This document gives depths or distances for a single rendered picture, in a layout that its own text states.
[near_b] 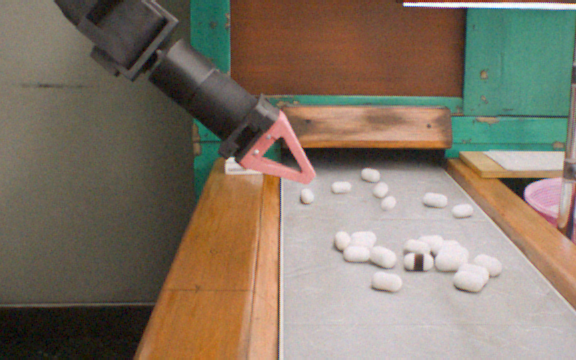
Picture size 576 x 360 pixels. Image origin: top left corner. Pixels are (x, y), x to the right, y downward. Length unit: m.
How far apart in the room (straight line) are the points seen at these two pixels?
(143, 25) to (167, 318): 0.30
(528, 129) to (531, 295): 0.59
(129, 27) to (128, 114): 1.32
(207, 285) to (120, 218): 1.43
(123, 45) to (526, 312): 0.49
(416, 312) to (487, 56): 0.67
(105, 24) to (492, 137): 0.79
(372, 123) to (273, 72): 0.20
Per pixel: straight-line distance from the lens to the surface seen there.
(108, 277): 2.17
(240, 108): 0.69
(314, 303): 0.69
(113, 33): 0.70
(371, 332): 0.64
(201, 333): 0.58
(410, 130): 1.18
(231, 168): 1.09
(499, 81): 1.26
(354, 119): 1.17
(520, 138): 1.29
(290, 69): 1.21
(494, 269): 0.77
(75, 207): 2.11
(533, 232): 0.87
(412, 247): 0.81
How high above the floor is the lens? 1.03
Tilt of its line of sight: 15 degrees down
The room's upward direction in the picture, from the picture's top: straight up
